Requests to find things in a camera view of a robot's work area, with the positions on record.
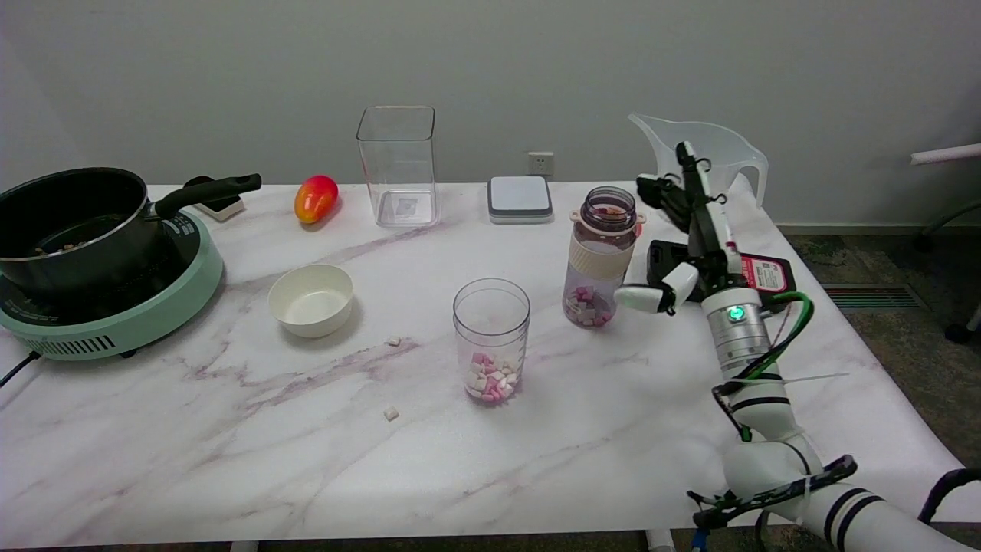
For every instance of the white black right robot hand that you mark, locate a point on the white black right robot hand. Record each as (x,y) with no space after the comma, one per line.
(713,245)

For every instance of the clear bottle with candies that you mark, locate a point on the clear bottle with candies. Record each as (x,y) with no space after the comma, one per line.
(602,261)

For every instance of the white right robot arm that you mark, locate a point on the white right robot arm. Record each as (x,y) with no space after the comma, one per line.
(766,414)

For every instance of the black device with red label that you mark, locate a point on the black device with red label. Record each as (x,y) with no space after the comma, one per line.
(770,274)

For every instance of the translucent measuring jug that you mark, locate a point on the translucent measuring jug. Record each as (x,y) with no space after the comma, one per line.
(728,157)

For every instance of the floor vent grille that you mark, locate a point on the floor vent grille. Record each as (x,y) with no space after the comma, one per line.
(874,297)

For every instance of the grey white kitchen scale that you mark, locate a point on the grey white kitchen scale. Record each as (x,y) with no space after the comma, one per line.
(520,198)

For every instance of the clear plastic cup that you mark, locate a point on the clear plastic cup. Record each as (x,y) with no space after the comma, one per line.
(491,322)

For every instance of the white rod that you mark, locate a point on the white rod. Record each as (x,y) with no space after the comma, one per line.
(946,154)

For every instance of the pink white candy pile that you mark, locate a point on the pink white candy pile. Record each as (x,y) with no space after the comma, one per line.
(490,379)

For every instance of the black chair leg with caster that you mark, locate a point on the black chair leg with caster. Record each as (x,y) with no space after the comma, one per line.
(959,331)

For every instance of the white table leg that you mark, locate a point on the white table leg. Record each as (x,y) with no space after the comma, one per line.
(659,540)
(244,547)

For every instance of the clear square container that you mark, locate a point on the clear square container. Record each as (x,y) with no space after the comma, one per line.
(398,169)

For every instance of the red yellow mango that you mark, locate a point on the red yellow mango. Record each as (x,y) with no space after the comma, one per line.
(315,199)

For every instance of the white bowl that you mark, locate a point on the white bowl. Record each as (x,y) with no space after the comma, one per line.
(310,300)

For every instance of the small black white box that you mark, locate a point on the small black white box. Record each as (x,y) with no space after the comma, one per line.
(224,207)

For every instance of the green induction cooker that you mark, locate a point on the green induction cooker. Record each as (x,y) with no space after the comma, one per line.
(123,330)

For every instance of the white wall socket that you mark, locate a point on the white wall socket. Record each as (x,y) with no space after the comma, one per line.
(540,163)

